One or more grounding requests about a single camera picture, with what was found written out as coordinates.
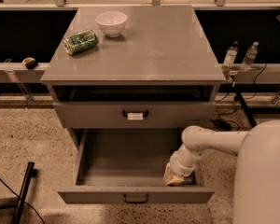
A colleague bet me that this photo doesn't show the black stand leg left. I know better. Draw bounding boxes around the black stand leg left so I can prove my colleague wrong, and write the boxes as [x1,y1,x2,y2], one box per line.
[11,161,35,224]

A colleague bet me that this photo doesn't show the grey drawer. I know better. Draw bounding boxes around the grey drawer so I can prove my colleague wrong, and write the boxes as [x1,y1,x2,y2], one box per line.
[59,129,214,204]
[54,102,215,129]

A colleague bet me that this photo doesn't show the white ceramic bowl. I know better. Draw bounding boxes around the white ceramic bowl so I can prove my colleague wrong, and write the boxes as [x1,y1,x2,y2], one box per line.
[95,11,128,37]

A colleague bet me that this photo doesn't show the right clear water bottle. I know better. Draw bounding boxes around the right clear water bottle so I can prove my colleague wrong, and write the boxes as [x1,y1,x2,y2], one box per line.
[242,41,259,71]

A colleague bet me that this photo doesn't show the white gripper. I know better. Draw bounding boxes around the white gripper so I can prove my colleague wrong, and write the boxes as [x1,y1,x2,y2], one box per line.
[163,145,209,186]

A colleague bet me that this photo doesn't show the green soda can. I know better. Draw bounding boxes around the green soda can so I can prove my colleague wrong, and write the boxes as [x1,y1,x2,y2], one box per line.
[63,30,99,55]

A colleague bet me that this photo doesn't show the white tape on handle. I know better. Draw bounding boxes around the white tape on handle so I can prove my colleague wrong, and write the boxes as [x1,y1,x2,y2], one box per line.
[127,113,144,120]

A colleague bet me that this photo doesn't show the small black yellow object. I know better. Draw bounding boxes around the small black yellow object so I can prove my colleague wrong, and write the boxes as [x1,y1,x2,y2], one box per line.
[22,57,38,70]

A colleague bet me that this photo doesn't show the grey top drawer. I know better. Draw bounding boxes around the grey top drawer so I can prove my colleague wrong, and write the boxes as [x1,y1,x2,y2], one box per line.
[54,102,215,129]

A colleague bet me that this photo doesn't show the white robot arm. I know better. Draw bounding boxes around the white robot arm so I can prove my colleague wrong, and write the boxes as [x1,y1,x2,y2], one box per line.
[163,119,280,224]

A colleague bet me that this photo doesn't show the black cable on floor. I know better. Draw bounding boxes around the black cable on floor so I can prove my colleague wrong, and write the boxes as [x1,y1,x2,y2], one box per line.
[0,169,47,224]

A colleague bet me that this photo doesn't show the black stand leg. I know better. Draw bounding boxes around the black stand leg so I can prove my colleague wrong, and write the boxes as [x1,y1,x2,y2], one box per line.
[233,86,257,128]
[11,161,35,224]

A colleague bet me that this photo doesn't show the black stand leg right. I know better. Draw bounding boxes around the black stand leg right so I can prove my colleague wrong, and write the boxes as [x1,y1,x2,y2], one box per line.
[233,86,257,128]

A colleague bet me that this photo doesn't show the left clear water bottle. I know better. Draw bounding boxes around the left clear water bottle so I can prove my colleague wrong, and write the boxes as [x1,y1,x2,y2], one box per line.
[222,41,239,68]

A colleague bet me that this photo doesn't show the grey drawer cabinet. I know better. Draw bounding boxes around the grey drawer cabinet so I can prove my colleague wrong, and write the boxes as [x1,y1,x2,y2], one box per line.
[40,5,227,151]

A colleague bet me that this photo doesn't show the clear water bottle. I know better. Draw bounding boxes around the clear water bottle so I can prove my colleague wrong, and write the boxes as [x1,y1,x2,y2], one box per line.
[242,41,259,71]
[222,41,239,68]

